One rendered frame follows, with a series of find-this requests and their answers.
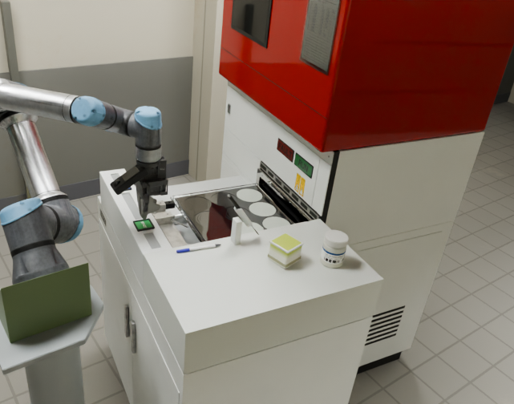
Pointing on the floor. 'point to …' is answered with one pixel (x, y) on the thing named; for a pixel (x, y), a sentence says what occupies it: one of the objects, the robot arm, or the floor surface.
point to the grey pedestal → (46, 355)
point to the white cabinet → (305, 347)
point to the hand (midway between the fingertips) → (141, 216)
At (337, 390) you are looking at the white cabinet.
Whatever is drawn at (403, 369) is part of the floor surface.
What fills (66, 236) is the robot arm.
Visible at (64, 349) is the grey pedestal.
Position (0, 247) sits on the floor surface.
